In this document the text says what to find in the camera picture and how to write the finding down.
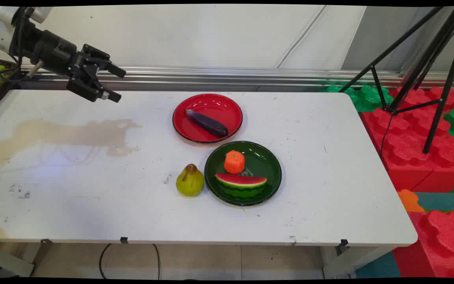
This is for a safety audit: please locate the toy watermelon slice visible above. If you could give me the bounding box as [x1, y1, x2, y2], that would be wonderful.
[215, 173, 268, 199]

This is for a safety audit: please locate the aluminium rail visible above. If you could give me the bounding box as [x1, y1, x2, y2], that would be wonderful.
[17, 65, 454, 90]

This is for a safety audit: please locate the orange foam piece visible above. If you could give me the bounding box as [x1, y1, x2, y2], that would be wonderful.
[397, 189, 426, 213]

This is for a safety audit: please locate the black floor cable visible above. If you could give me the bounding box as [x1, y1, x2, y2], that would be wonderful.
[99, 243, 161, 280]

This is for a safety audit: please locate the grey table leg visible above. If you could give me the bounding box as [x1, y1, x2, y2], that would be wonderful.
[321, 245, 394, 279]

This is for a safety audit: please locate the black tripod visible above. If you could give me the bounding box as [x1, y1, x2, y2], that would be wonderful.
[339, 6, 454, 154]

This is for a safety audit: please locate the large red foam block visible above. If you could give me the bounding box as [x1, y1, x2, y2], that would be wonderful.
[360, 86, 454, 194]

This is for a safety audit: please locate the red enamel plate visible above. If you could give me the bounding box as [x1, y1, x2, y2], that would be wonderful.
[172, 93, 244, 144]

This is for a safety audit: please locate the orange toy mandarin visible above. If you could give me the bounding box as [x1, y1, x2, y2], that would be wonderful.
[224, 150, 246, 174]

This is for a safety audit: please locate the purple toy eggplant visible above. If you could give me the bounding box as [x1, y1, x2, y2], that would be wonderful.
[185, 108, 229, 138]

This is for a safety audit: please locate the yellow-green toy pear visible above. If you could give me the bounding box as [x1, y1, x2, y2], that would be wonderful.
[176, 164, 205, 197]

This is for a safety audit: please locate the green enamel plate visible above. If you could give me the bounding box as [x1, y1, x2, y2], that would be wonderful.
[204, 141, 282, 207]

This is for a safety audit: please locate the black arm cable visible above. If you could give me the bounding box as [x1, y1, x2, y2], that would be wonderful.
[9, 7, 30, 81]

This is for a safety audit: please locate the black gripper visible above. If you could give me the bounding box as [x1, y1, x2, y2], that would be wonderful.
[32, 30, 127, 104]

